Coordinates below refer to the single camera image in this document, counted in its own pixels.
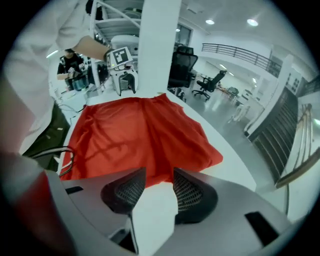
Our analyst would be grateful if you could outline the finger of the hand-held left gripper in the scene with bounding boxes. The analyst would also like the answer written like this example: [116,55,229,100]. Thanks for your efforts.
[128,71,139,95]
[112,73,124,97]

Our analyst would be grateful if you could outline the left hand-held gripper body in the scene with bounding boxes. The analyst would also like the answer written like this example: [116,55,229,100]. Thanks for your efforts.
[106,46,139,77]

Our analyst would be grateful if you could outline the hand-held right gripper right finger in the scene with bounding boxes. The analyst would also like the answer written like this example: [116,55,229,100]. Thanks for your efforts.
[172,166,292,251]

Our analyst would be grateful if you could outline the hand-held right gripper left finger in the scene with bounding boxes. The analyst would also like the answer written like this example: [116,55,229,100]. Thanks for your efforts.
[62,166,147,247]

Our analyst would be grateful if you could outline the red shirt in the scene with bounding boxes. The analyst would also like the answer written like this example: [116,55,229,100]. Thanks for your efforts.
[59,93,224,190]

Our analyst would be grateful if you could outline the person's left forearm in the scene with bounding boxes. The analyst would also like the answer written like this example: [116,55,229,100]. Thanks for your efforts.
[71,35,113,62]

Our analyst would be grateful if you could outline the white storage box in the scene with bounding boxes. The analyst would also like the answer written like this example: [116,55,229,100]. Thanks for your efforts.
[111,34,140,60]

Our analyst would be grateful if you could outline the white metal shelf rack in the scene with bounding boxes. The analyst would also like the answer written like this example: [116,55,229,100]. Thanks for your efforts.
[86,0,142,96]

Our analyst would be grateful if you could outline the teal black device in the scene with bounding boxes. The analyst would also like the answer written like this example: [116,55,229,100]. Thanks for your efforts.
[72,76,89,91]

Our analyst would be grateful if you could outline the black office chair with headrest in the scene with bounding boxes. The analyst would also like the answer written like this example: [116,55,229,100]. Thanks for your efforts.
[192,70,228,101]

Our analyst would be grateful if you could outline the person's green trousers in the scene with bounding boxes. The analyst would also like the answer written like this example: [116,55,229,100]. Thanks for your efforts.
[22,102,71,171]

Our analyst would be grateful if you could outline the white ornate dressing table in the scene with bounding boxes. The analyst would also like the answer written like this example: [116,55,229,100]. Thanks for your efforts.
[243,99,266,133]

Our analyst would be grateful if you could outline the dark wooden staircase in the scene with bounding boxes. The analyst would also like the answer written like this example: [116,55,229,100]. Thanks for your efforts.
[249,87,300,183]

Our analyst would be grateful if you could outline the black mezzanine railing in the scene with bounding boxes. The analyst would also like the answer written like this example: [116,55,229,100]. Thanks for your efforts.
[201,43,283,76]

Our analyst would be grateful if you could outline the wooden stair handrail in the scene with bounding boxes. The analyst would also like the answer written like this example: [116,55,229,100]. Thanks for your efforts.
[289,103,320,171]

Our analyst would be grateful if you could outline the black backpack with white straps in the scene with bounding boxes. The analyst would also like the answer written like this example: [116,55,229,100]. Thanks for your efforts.
[168,87,187,102]

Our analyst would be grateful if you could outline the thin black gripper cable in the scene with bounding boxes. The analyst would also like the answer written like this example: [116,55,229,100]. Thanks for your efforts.
[32,146,76,176]

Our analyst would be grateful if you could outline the brown wooden newel post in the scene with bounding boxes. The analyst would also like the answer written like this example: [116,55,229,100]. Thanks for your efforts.
[274,149,320,190]

